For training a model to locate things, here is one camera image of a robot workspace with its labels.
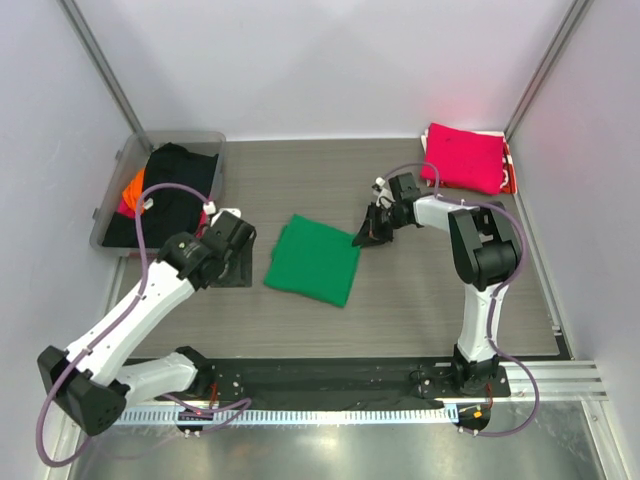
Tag clear plastic bin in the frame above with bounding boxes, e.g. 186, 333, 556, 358
90, 130, 226, 256

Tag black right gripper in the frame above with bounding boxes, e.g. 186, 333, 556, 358
355, 201, 409, 248

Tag folded pink t-shirt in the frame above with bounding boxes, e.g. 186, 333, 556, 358
420, 123, 504, 195

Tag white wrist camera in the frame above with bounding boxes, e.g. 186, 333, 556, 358
372, 177, 393, 200
200, 201, 241, 227

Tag green t-shirt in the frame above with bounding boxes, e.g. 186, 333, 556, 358
264, 214, 360, 308

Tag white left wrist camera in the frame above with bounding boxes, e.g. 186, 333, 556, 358
200, 201, 241, 227

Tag slotted white cable duct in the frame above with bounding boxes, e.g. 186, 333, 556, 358
115, 404, 458, 427

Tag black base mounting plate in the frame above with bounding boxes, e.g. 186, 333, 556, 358
178, 357, 511, 412

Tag right aluminium corner post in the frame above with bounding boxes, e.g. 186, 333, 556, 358
504, 0, 594, 142

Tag aluminium frame rail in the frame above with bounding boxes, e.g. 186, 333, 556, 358
496, 360, 605, 401

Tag aluminium corner post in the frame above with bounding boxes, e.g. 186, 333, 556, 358
57, 0, 152, 152
504, 0, 594, 142

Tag orange t-shirt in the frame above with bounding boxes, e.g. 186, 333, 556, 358
118, 168, 145, 218

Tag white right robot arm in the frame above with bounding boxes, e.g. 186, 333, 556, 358
352, 173, 524, 396

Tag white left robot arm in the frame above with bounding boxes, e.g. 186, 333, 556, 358
37, 209, 257, 437

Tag black t-shirt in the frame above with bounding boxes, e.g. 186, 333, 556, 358
102, 142, 221, 249

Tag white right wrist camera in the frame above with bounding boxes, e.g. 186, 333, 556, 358
372, 177, 393, 200

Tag left aluminium corner post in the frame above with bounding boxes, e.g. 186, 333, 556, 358
57, 0, 152, 152

